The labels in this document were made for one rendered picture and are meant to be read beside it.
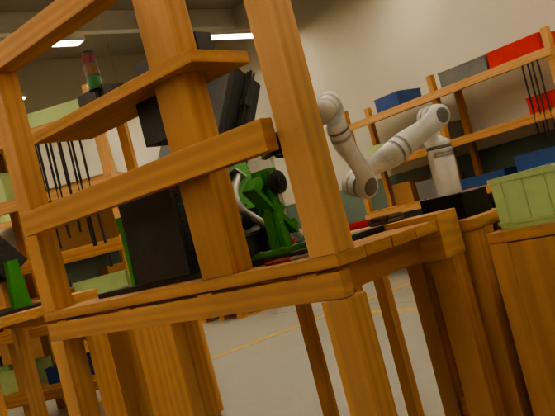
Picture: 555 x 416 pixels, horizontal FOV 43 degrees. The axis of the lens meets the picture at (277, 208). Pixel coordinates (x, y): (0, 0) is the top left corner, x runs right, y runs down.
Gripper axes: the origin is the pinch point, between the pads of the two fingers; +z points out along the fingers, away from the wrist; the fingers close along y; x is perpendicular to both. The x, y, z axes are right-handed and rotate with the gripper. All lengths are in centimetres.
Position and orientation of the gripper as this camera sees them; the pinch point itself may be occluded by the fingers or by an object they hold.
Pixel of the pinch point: (265, 154)
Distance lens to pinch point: 239.6
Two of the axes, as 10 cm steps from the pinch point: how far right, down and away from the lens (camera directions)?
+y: -7.6, -5.3, -3.9
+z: -6.3, 4.4, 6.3
